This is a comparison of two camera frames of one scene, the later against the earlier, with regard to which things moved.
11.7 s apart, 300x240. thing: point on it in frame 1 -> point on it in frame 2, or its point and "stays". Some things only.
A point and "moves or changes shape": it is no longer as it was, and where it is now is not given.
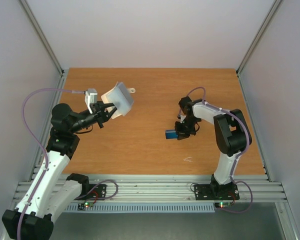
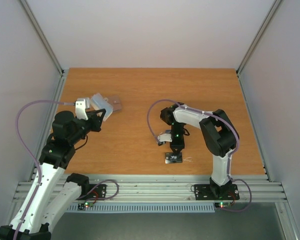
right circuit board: [222, 204] stays
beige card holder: [121, 97] moves or changes shape
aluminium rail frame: [168, 187] stays
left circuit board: [82, 206] stays
